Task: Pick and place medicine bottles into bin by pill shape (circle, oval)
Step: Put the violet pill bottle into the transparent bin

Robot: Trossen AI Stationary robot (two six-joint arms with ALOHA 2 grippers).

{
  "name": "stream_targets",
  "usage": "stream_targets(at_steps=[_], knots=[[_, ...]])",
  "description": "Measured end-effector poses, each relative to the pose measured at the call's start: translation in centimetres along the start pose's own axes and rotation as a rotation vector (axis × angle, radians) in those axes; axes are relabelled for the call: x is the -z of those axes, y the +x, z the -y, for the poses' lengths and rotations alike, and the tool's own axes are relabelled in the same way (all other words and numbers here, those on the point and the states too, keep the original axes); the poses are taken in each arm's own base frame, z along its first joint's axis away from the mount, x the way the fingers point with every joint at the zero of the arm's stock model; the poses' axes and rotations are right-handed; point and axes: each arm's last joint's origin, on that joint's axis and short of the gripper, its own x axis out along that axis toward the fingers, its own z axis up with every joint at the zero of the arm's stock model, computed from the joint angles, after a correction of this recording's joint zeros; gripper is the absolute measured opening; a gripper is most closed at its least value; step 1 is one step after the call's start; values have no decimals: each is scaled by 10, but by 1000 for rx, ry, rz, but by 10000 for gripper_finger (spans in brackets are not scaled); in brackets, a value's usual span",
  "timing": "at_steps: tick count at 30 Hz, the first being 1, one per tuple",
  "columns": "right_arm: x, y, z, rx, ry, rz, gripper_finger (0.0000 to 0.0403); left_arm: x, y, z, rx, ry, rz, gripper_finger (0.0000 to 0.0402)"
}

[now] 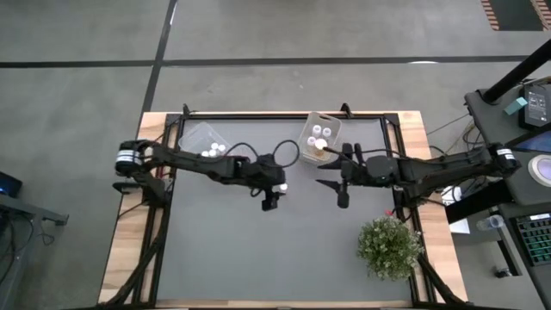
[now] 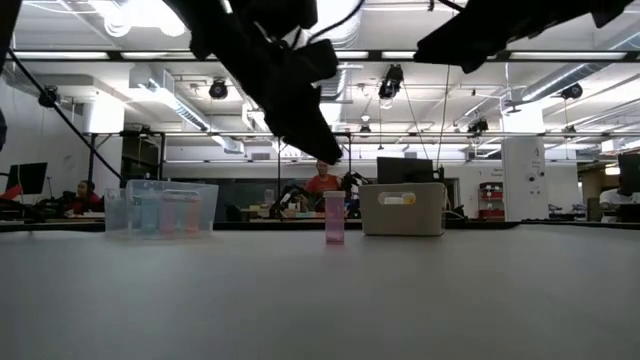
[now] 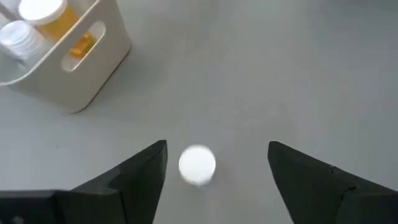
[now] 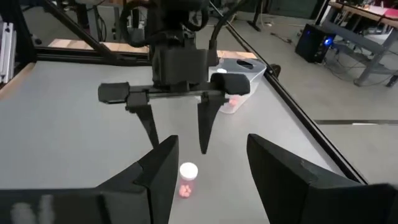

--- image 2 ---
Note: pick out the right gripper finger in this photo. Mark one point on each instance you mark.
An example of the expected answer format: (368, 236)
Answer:
(462, 47)

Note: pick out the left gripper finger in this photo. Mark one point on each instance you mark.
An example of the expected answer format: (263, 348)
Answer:
(305, 132)

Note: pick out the pink pill bottle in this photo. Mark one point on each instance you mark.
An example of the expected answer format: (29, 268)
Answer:
(335, 220)
(168, 216)

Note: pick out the salmon pill bottle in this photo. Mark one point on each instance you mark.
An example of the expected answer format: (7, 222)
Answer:
(192, 215)

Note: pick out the blue pill bottle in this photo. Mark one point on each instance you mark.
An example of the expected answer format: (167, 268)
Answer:
(150, 215)

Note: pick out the small clear pill bottle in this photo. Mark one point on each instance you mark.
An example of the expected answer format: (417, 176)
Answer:
(115, 212)

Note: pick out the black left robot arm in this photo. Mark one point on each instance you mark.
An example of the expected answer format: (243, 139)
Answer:
(7, 25)

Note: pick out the clear plastic bin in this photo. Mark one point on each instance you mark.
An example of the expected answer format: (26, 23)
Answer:
(210, 210)

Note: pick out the beige plastic bin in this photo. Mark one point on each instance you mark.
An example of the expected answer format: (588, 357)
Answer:
(402, 220)

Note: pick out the person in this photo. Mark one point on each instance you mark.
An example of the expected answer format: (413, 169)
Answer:
(322, 184)
(610, 200)
(85, 200)

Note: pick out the black ceiling spotlight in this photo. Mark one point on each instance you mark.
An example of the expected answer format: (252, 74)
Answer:
(478, 126)
(48, 96)
(218, 89)
(571, 91)
(391, 80)

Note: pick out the dark computer monitor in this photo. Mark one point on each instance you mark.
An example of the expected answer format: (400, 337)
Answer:
(27, 178)
(405, 170)
(630, 170)

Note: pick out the white pillar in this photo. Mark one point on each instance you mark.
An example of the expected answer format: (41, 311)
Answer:
(522, 170)

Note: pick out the red shelf unit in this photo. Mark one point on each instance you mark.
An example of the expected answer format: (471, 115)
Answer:
(491, 200)

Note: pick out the black overhead frame bar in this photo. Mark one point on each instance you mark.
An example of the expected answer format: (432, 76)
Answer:
(502, 55)

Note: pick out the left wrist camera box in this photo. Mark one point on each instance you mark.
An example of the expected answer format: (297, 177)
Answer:
(320, 60)

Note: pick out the silver ceiling air duct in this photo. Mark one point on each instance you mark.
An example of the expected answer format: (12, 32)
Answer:
(350, 37)

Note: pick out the black diagonal frame strut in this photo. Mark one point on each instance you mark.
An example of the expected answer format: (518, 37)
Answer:
(65, 117)

